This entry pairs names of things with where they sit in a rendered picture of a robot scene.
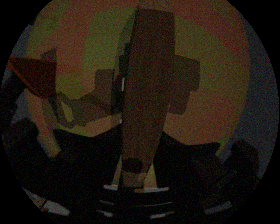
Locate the brown wooden plank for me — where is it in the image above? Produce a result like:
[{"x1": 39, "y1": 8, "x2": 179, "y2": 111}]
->
[{"x1": 121, "y1": 0, "x2": 176, "y2": 189}]

